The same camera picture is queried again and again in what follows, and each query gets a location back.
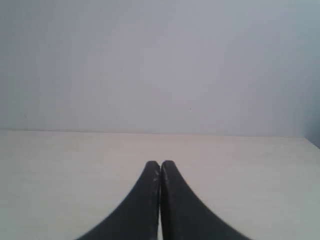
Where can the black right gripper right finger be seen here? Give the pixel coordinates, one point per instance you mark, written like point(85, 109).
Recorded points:
point(184, 216)

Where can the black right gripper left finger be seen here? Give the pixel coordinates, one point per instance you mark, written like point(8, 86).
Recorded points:
point(137, 216)

